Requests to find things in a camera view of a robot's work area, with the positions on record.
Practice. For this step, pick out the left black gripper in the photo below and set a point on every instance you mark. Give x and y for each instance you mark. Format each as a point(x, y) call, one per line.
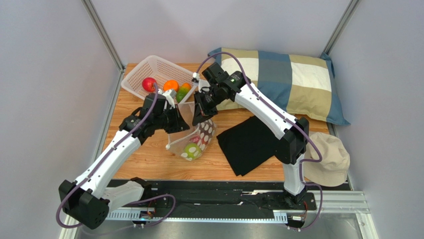
point(179, 125)

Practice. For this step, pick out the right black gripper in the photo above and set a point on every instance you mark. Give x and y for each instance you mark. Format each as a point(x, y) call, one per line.
point(202, 104)

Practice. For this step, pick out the clear zip top bag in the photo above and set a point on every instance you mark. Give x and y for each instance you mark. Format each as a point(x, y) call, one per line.
point(201, 134)

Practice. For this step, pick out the green orange fake mango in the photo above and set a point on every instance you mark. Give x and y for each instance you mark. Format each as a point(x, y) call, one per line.
point(182, 91)

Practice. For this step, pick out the orange fake orange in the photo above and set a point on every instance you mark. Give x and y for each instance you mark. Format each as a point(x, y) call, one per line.
point(171, 85)

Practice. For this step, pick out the red fake apple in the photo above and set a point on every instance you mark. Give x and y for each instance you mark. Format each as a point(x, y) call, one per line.
point(149, 84)

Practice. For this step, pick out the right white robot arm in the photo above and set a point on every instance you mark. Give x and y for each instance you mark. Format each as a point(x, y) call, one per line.
point(292, 133)

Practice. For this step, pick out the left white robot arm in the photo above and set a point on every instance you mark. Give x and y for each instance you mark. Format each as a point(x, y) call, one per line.
point(87, 199)

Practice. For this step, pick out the green fake apple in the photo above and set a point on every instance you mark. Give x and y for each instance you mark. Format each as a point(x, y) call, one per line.
point(191, 151)

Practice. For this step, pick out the black folded cloth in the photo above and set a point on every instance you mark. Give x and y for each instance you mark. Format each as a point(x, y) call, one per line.
point(247, 145)

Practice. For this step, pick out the white plastic basket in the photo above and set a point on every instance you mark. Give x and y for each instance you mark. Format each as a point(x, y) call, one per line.
point(157, 68)

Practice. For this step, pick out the blue beige checkered pillow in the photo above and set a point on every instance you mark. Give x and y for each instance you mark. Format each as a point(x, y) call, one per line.
point(300, 85)

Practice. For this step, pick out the beige bucket hat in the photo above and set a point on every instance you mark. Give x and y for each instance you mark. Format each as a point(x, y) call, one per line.
point(332, 170)

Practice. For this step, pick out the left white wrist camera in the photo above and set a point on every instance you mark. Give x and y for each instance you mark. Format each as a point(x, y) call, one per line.
point(170, 96)

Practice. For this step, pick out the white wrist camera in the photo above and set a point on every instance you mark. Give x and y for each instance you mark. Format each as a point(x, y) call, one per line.
point(196, 77)
point(170, 96)

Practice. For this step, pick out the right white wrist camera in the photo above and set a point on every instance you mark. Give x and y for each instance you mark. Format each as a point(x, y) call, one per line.
point(196, 77)

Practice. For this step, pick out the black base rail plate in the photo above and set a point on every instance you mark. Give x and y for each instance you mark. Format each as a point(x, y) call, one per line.
point(229, 199)

